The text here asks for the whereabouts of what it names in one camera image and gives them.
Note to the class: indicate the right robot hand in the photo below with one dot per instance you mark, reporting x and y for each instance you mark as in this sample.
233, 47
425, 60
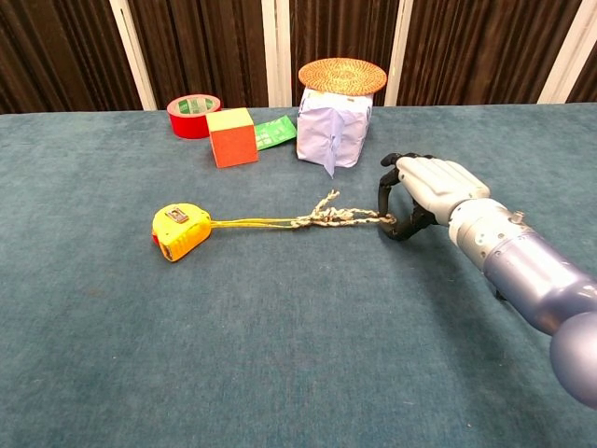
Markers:
438, 184

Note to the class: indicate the yellow tape measure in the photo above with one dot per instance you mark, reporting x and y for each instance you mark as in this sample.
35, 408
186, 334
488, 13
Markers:
181, 230

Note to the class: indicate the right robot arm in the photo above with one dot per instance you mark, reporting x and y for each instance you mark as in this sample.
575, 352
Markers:
527, 261

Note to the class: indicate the red tape roll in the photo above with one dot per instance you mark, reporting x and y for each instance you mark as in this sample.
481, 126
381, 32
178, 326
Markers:
186, 122

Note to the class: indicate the light purple tissue pack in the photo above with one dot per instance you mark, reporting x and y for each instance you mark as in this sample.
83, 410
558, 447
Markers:
329, 133

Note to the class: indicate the woven rattan coaster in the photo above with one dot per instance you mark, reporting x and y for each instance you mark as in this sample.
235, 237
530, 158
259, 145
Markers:
342, 76

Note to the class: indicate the green packet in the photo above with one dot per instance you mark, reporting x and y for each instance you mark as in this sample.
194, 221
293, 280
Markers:
275, 132

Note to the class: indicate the orange and yellow cube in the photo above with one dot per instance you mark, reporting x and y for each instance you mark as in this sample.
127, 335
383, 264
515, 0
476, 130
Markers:
233, 142

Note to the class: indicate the blue table cloth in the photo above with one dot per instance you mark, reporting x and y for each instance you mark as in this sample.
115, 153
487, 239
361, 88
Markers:
233, 336

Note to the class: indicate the dark brown curtain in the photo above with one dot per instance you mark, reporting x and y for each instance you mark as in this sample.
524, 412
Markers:
205, 46

